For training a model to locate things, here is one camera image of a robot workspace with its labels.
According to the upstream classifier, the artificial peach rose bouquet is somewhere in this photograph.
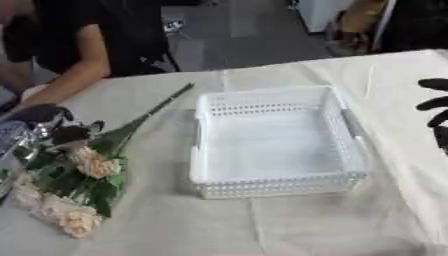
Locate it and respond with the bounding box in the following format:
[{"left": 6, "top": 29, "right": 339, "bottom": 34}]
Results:
[{"left": 10, "top": 82, "right": 196, "bottom": 240}]

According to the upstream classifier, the white cabinet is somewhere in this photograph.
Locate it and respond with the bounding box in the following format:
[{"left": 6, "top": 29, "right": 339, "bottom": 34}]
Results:
[{"left": 292, "top": 0, "right": 356, "bottom": 34}]

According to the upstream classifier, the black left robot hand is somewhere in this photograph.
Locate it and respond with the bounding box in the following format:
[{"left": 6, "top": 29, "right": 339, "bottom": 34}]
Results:
[{"left": 7, "top": 103, "right": 107, "bottom": 146}]

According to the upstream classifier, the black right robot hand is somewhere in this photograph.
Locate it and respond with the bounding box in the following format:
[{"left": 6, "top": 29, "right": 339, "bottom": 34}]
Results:
[{"left": 413, "top": 77, "right": 448, "bottom": 155}]

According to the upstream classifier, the white perforated plastic basket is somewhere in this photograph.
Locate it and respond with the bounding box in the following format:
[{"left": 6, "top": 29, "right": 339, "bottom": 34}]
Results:
[{"left": 187, "top": 84, "right": 371, "bottom": 200}]

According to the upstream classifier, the person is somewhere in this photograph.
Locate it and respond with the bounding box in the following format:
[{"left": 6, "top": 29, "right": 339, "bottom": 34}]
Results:
[{"left": 0, "top": 0, "right": 184, "bottom": 111}]

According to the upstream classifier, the brown bag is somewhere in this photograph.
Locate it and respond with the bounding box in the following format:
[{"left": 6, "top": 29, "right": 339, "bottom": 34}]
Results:
[{"left": 323, "top": 0, "right": 389, "bottom": 57}]

